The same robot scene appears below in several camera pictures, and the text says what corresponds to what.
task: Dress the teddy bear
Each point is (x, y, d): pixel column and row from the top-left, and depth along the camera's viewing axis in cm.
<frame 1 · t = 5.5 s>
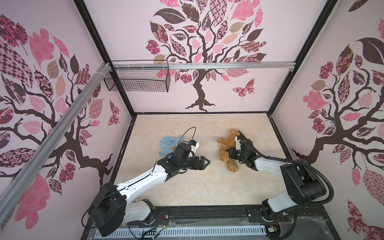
left hand: (204, 164, 79), fingers open
right hand: (227, 149, 94), fingers closed
light blue bear shirt: (165, 142, 102), point 3 cm above the table

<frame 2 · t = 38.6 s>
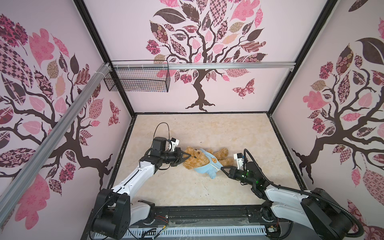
left hand: (190, 158, 78), fingers closed
right hand: (222, 167, 83), fingers closed
light blue bear shirt: (211, 168, 81), point 11 cm above the table
brown teddy bear: (198, 158, 79), point 17 cm above the table

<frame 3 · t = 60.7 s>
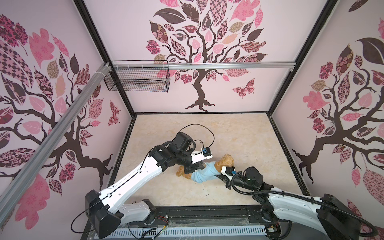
left hand: (200, 165, 70), fingers open
right hand: (215, 169, 75), fingers closed
light blue bear shirt: (209, 172, 71), point 19 cm above the table
brown teddy bear: (224, 160, 70), point 24 cm above the table

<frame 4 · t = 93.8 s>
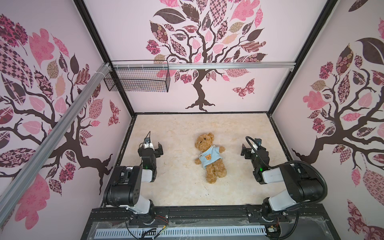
left hand: (152, 145, 93), fingers open
right hand: (252, 143, 92), fingers open
light blue bear shirt: (210, 156, 89), point 9 cm above the table
brown teddy bear: (216, 168, 83), point 9 cm above the table

